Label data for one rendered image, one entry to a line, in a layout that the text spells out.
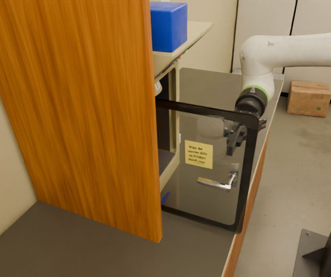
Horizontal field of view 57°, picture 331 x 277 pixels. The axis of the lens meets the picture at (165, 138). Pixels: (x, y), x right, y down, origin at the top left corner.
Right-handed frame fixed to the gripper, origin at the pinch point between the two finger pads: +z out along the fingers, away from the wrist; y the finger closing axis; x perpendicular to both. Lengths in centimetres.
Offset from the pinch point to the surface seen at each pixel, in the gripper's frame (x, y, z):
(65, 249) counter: 34, -43, 26
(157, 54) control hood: -22.8, -18.4, 4.6
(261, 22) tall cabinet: 41, -39, -306
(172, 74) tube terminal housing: -4.7, -28.8, -27.0
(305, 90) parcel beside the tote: 101, 21, -275
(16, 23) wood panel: -29, -51, 13
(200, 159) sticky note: 4.5, -7.4, 4.3
